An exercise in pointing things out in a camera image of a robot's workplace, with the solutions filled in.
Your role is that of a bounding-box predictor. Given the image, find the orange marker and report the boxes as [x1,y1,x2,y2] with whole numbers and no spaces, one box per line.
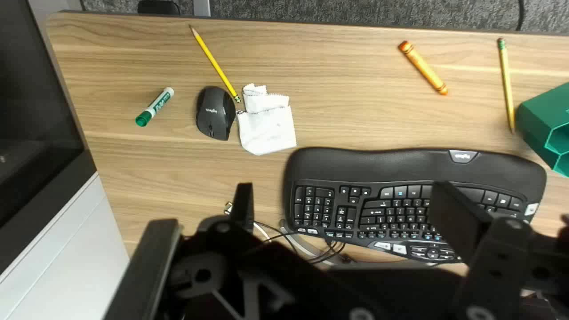
[397,41,449,97]

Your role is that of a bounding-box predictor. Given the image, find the yellow pencil green eraser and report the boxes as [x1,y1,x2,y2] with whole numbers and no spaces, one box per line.
[495,38,515,134]

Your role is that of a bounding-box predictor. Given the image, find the black ergonomic keyboard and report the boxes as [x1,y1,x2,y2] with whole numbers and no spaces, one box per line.
[282,148,545,264]

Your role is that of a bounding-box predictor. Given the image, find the green plastic tray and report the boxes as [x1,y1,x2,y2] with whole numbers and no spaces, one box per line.
[515,82,569,177]

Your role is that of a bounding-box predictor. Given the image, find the yellow pencil near mouse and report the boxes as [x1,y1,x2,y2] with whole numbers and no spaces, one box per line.
[188,25,241,104]

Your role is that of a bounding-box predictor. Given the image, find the thin black cables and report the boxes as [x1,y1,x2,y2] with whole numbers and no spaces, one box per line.
[252,221,348,267]

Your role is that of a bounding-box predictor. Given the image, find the black computer mouse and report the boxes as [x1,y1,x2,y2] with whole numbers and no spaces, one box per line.
[195,86,234,141]

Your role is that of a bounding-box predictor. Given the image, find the crumpled white paper towel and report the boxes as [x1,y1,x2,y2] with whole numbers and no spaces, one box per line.
[236,84,296,157]

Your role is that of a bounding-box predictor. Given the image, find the green white marker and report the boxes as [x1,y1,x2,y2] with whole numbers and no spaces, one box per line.
[134,88,173,129]

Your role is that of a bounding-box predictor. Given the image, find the black white cabinet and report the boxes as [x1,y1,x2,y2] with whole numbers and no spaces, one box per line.
[0,0,127,320]

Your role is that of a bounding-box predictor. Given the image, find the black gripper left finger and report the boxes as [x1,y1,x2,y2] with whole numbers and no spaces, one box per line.
[229,184,253,232]

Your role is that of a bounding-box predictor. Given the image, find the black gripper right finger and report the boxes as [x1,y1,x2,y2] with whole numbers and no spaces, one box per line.
[429,182,492,262]

